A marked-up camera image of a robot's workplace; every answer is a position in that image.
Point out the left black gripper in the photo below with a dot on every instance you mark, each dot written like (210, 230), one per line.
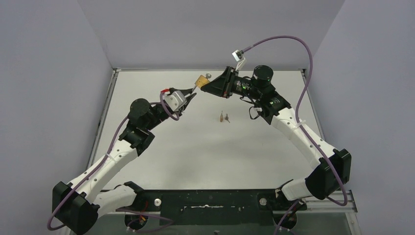
(185, 96)

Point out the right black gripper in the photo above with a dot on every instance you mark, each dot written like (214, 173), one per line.
(222, 86)

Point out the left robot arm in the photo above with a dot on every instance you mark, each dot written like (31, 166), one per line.
(79, 203)

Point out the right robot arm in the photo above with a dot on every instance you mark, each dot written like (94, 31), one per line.
(331, 167)

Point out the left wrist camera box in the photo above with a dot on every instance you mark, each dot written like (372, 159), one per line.
(174, 101)

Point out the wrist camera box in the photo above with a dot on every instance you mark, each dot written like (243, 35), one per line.
(174, 101)
(240, 59)

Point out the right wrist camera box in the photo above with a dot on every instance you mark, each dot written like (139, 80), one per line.
(240, 59)

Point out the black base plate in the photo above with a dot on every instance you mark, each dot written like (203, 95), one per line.
(213, 206)

